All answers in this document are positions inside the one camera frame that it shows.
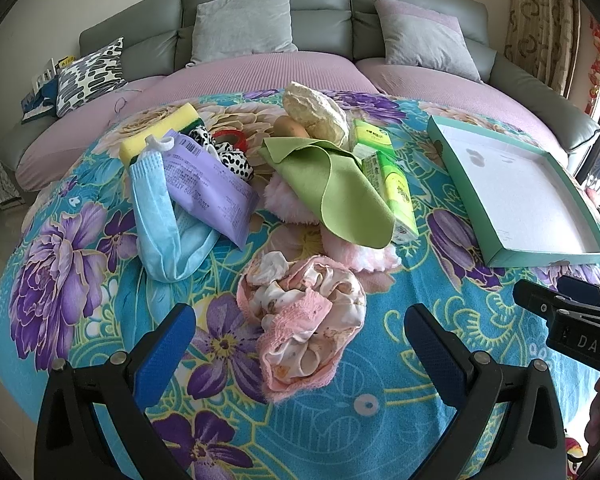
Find pink fluffy cloth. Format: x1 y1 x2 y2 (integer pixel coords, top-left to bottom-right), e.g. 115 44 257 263
264 177 403 272

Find long green tissue pack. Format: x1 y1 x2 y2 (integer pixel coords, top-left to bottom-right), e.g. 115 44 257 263
362 152 420 245

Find blue face mask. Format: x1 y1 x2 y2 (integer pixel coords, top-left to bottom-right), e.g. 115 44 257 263
129 155 218 282

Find purple plastic packet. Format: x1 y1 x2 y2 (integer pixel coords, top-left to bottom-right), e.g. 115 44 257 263
162 130 260 250

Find black white patterned pillow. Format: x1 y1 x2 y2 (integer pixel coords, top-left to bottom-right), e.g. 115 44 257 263
55 36 127 118

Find yellow sponge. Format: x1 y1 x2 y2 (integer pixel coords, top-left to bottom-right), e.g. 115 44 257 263
120 102 208 167

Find grey and pink pillow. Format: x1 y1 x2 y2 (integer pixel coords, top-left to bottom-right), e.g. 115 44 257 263
371 0 486 83

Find pink floral cloth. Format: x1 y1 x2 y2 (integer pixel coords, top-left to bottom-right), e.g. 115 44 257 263
237 251 368 403

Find white plastic hook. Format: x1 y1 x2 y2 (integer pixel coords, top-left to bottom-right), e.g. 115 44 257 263
141 135 176 153

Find green cloth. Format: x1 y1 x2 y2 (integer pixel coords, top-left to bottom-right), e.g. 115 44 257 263
258 137 397 250

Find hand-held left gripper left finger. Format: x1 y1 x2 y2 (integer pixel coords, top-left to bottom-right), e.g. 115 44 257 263
34 303 197 480

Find small green tissue pack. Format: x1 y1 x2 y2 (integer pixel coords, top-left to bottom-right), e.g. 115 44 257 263
351 119 396 158

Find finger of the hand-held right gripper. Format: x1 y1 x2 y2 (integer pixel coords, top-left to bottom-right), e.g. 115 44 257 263
512 279 563 320
559 275 600 311

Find red tape roll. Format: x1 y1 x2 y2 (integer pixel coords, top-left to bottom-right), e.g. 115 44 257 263
214 129 247 151

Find white printed cards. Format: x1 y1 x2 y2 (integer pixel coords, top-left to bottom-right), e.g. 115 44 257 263
30 55 76 96

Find black white spotted cloth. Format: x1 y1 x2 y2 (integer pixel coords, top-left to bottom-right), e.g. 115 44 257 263
187 127 255 181

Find grey leather sofa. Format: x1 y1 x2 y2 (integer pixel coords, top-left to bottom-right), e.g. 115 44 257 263
0 0 600 196

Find plain grey pillow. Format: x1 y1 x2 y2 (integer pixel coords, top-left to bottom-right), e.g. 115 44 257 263
186 0 299 67

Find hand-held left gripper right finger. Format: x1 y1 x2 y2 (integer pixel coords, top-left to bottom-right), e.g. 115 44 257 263
404 303 566 480

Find teal cardboard box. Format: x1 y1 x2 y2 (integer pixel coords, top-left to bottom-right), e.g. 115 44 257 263
426 115 600 268

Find dark blue pillow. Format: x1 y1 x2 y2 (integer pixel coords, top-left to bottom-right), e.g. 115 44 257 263
21 77 60 123

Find floral blue blanket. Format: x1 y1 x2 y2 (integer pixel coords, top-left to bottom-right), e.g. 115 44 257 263
0 87 600 480

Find red hanging decoration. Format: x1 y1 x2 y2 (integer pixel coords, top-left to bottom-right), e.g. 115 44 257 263
582 15 600 121

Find beige patterned curtain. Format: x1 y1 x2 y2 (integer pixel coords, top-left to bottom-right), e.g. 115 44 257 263
504 0 593 98

